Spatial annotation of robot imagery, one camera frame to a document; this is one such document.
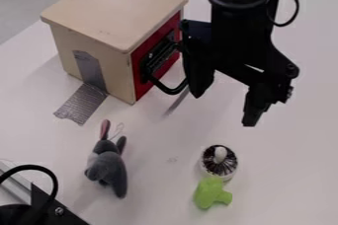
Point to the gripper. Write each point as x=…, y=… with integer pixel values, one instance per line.
x=246, y=54

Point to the wooden cabinet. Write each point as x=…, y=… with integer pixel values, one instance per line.
x=105, y=15

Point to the grey tape strip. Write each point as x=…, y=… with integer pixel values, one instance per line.
x=83, y=100

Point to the grey plush rabbit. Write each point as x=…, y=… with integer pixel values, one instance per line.
x=108, y=166

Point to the black metal bracket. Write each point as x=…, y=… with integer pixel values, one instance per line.
x=39, y=210

